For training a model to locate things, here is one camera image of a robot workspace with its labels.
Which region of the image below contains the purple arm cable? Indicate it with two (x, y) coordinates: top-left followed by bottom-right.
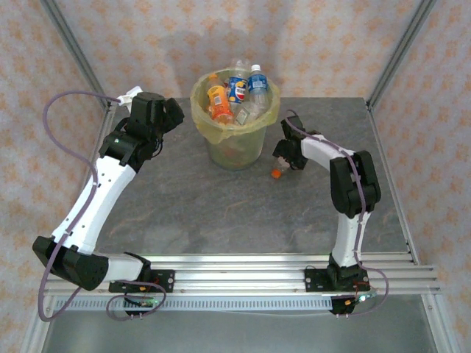
(286, 109), (390, 319)
(38, 90), (167, 323)

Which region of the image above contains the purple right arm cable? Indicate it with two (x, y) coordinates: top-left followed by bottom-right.
(286, 109), (390, 319)

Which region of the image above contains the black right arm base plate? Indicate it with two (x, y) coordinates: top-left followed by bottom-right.
(304, 267), (371, 293)

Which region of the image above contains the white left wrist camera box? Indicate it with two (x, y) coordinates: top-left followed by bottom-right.
(116, 85), (144, 108)

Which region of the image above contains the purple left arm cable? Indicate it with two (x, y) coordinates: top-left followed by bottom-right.
(38, 90), (167, 323)

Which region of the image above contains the grey metal panel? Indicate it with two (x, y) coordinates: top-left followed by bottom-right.
(43, 310), (439, 353)

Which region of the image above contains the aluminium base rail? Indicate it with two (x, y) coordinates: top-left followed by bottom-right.
(38, 253), (442, 297)

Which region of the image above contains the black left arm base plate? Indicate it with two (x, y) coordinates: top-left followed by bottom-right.
(108, 270), (175, 294)

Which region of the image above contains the slotted grey cable duct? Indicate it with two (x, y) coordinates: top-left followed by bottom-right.
(54, 296), (334, 313)

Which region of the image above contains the white green label clear bottle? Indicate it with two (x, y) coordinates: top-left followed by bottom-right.
(234, 104), (261, 126)

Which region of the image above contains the aluminium frame post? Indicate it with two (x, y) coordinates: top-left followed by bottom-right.
(366, 0), (439, 111)
(39, 0), (113, 111)

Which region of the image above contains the aluminium table side rail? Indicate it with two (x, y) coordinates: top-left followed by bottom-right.
(58, 102), (116, 268)
(365, 101), (421, 266)

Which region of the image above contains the pepsi bottle blue cap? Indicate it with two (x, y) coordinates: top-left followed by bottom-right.
(226, 57), (251, 107)

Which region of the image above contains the yellow plastic bin liner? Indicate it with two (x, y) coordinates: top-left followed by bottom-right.
(190, 68), (281, 145)

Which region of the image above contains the blue label water bottle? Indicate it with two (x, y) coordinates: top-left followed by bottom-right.
(247, 64), (270, 113)

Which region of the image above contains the pale green plastic bin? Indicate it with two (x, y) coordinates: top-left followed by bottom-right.
(190, 68), (281, 173)

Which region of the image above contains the aluminium lower frame bar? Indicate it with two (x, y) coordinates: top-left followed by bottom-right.
(421, 293), (459, 353)
(20, 296), (58, 353)

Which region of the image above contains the green circuit board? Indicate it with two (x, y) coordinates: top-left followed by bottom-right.
(124, 296), (158, 309)
(344, 292), (379, 307)

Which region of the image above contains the orange cap clear bottle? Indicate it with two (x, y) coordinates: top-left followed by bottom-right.
(271, 153), (295, 180)

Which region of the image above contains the orange yellow label juice bottle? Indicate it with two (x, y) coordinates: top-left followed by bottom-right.
(205, 72), (236, 126)

